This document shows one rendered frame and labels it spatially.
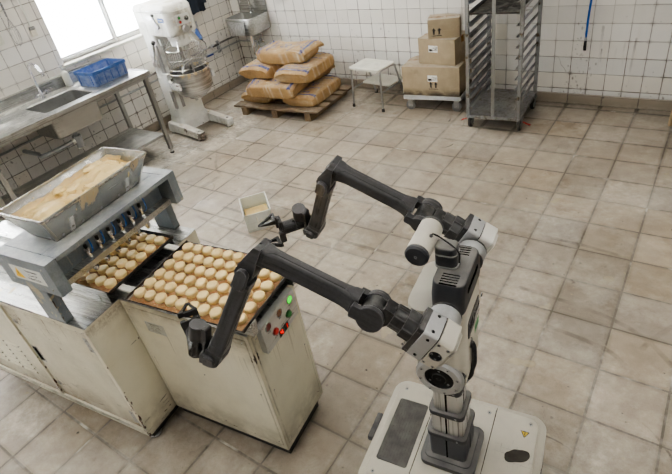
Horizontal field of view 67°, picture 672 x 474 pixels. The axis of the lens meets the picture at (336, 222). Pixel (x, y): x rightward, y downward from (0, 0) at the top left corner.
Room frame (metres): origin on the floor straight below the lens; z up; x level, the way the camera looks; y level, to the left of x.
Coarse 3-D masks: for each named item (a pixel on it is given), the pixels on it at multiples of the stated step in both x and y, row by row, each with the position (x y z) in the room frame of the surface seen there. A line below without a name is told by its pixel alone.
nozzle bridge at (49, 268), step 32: (128, 192) 2.06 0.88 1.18; (160, 192) 2.20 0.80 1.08; (96, 224) 1.83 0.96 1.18; (128, 224) 2.01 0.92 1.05; (160, 224) 2.27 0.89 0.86; (0, 256) 1.75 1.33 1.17; (32, 256) 1.68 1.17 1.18; (64, 256) 1.66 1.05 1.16; (96, 256) 1.80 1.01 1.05; (32, 288) 1.70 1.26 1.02; (64, 288) 1.61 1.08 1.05; (64, 320) 1.65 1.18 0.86
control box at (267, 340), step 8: (288, 288) 1.61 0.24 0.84; (280, 296) 1.57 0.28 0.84; (288, 296) 1.57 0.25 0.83; (272, 304) 1.53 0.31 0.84; (280, 304) 1.52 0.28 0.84; (288, 304) 1.56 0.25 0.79; (296, 304) 1.60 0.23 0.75; (272, 312) 1.48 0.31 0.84; (296, 312) 1.59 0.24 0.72; (264, 320) 1.45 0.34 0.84; (272, 320) 1.46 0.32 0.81; (280, 320) 1.50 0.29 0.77; (288, 320) 1.54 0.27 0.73; (264, 328) 1.42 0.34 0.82; (272, 328) 1.45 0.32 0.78; (280, 328) 1.49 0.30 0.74; (264, 336) 1.41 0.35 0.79; (272, 336) 1.44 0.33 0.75; (280, 336) 1.47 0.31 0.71; (264, 344) 1.41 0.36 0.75; (272, 344) 1.43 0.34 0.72; (264, 352) 1.41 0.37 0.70
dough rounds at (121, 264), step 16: (144, 240) 2.08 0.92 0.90; (160, 240) 2.02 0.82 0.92; (112, 256) 2.00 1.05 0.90; (128, 256) 1.94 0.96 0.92; (144, 256) 1.92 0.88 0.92; (96, 272) 1.89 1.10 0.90; (112, 272) 1.84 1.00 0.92; (128, 272) 1.84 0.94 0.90; (96, 288) 1.77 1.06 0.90; (112, 288) 1.75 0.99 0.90
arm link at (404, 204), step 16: (336, 160) 1.59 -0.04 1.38; (320, 176) 1.59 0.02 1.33; (336, 176) 1.55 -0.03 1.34; (352, 176) 1.53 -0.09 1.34; (368, 176) 1.53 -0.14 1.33; (368, 192) 1.50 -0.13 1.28; (384, 192) 1.47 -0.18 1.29; (400, 192) 1.47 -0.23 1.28; (400, 208) 1.43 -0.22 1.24; (416, 208) 1.45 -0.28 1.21; (416, 224) 1.37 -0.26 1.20
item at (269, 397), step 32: (160, 320) 1.63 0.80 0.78; (256, 320) 1.46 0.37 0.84; (160, 352) 1.69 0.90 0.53; (256, 352) 1.39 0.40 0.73; (288, 352) 1.53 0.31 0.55; (192, 384) 1.63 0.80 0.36; (224, 384) 1.51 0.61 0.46; (256, 384) 1.40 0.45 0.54; (288, 384) 1.48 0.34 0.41; (320, 384) 1.66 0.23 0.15; (224, 416) 1.56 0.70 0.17; (256, 416) 1.44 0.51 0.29; (288, 416) 1.43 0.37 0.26; (288, 448) 1.38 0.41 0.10
